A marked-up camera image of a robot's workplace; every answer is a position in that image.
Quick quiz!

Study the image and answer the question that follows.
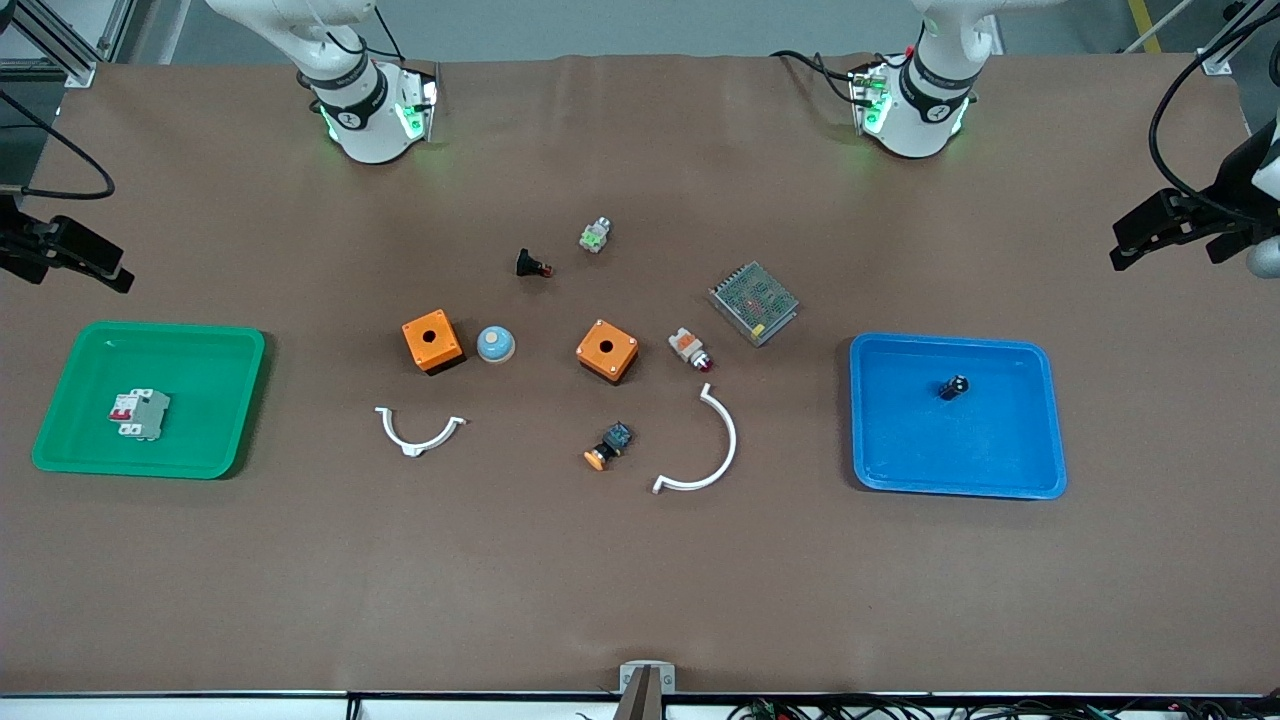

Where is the black left base cable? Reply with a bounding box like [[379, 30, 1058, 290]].
[[770, 48, 873, 107]]

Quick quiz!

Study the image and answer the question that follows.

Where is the orange mushroom button switch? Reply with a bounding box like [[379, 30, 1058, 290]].
[[583, 421, 636, 472]]

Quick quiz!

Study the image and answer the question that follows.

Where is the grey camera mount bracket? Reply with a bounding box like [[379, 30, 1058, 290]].
[[619, 660, 677, 720]]

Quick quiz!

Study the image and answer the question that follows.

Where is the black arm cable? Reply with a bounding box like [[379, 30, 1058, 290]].
[[0, 90, 117, 201], [1148, 25, 1280, 226]]

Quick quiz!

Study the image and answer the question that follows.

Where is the black right base cable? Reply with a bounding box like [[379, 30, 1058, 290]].
[[335, 5, 407, 63]]

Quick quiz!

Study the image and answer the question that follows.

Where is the grey white circuit breaker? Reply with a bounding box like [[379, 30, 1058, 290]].
[[109, 388, 171, 441]]

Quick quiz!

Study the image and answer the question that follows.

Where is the aluminium frame profile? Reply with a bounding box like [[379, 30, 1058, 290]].
[[0, 0, 136, 89], [1200, 0, 1280, 77]]

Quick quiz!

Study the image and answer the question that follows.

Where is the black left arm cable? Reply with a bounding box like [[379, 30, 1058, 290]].
[[1148, 25, 1280, 226]]

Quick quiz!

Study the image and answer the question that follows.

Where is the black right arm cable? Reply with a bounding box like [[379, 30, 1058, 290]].
[[0, 90, 117, 201]]

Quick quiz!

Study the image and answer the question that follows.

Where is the orange button enclosure box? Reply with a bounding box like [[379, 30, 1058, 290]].
[[575, 318, 641, 386], [402, 308, 467, 377]]

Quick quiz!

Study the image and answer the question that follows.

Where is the green plastic tray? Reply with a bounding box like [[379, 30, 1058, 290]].
[[32, 320, 267, 481]]

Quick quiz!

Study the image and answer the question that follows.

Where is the blue plastic tray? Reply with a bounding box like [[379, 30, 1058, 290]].
[[849, 332, 1068, 501]]

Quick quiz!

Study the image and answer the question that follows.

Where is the small white curved clip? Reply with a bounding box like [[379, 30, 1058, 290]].
[[375, 405, 468, 459]]

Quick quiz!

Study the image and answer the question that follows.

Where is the metal mesh power supply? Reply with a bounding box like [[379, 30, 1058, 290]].
[[708, 261, 801, 349]]

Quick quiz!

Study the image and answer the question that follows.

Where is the large white curved clip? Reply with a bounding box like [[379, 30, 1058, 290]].
[[652, 383, 739, 496]]

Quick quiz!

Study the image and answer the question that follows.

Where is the black base cable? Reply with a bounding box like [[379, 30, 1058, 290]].
[[335, 5, 407, 63], [770, 48, 873, 107]]

